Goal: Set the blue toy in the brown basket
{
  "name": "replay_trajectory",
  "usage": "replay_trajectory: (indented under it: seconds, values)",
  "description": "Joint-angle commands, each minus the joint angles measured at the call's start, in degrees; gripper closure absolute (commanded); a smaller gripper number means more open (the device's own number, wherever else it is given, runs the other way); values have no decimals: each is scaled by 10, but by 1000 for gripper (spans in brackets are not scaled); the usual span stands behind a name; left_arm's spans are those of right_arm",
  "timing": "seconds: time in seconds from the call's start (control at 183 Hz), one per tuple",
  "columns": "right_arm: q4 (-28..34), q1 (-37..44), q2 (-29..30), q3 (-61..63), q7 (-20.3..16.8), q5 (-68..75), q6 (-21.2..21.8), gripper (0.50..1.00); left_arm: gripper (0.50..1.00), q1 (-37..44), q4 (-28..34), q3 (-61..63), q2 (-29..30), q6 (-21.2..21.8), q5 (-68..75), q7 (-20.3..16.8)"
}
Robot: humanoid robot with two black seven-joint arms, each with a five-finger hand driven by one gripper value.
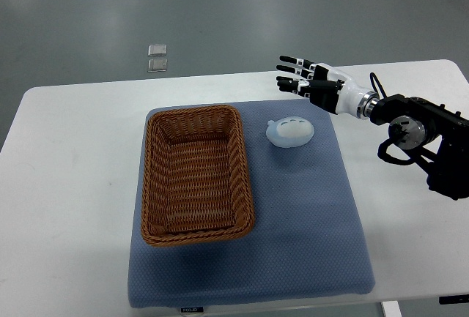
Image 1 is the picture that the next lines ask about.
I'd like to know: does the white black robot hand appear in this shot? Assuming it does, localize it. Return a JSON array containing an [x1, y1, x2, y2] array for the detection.
[[276, 56, 379, 119]]

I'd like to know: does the light blue plush toy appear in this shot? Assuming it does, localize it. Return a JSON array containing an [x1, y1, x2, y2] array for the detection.
[[265, 116, 315, 149]]

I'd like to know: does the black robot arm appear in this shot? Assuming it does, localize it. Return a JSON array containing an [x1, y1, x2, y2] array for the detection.
[[366, 94, 468, 201]]

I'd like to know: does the brown wicker basket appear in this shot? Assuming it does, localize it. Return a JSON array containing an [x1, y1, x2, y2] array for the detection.
[[141, 105, 255, 247]]

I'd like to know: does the blue padded mat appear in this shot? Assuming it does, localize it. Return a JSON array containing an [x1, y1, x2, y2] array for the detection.
[[128, 99, 374, 308]]

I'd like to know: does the upper metal floor plate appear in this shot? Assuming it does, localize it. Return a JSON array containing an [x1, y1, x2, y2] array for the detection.
[[148, 44, 167, 57]]

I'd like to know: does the white table leg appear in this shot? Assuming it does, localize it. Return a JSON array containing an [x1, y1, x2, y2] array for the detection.
[[381, 300, 402, 317]]

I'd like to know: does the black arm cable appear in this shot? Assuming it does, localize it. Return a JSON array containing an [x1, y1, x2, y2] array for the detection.
[[369, 72, 388, 98]]

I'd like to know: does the black table bracket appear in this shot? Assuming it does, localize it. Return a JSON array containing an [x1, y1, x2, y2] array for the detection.
[[438, 294, 469, 305]]

